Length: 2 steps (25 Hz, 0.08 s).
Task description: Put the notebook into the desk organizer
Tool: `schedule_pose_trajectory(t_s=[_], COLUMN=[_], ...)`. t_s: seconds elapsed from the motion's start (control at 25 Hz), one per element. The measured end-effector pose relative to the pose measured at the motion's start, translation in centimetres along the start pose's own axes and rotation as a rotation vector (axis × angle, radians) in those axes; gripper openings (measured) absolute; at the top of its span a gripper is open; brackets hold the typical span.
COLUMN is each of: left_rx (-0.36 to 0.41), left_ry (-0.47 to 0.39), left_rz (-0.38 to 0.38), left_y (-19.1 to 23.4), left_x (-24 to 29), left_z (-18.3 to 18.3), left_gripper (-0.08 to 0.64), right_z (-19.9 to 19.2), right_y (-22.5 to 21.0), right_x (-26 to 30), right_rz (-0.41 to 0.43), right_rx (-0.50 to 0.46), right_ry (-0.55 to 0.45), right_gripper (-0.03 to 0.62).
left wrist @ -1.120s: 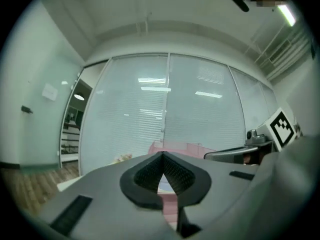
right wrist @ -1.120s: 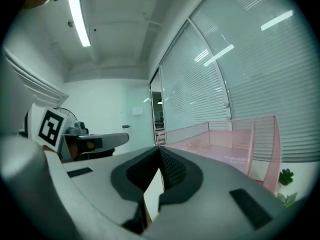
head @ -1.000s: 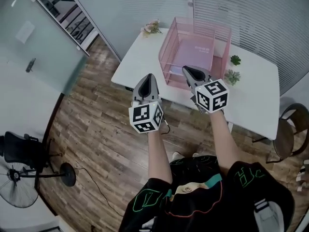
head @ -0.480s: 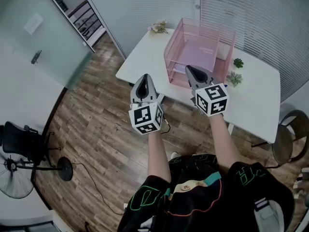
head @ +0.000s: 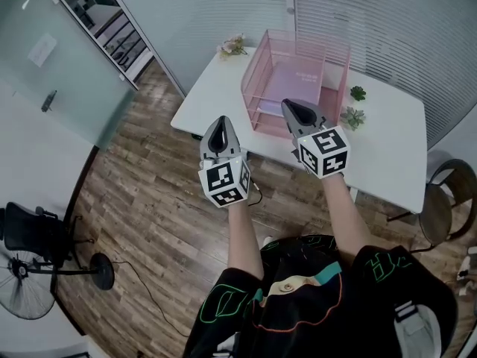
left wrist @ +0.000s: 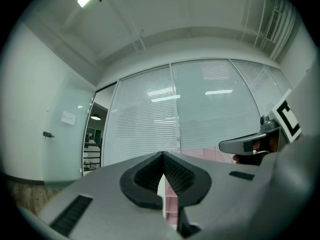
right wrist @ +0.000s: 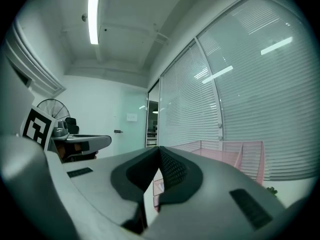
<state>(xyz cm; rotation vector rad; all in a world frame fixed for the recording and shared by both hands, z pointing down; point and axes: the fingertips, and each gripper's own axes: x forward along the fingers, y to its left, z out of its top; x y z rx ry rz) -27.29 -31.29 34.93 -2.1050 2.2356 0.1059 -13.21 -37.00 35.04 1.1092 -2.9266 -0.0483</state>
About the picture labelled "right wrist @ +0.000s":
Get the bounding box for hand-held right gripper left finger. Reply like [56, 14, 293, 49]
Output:
[0, 133, 161, 240]

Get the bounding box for person's left hand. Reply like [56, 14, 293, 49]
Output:
[55, 142, 84, 159]

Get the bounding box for black standing fan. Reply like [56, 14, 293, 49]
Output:
[36, 98, 71, 122]

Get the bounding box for long ceiling light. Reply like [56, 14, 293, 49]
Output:
[87, 0, 101, 45]

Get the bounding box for frosted glass door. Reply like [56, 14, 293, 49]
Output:
[113, 88, 148, 157]

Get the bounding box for dark green succulent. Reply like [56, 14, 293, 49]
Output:
[266, 186, 279, 198]

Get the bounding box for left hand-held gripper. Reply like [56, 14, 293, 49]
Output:
[21, 105, 113, 154]

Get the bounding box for pink mesh file tray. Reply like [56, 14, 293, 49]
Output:
[152, 140, 265, 211]

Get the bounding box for black office chair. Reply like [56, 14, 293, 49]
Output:
[64, 117, 80, 135]

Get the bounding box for white window blinds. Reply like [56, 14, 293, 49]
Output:
[159, 0, 316, 182]

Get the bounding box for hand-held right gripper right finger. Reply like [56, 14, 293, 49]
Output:
[139, 145, 311, 240]

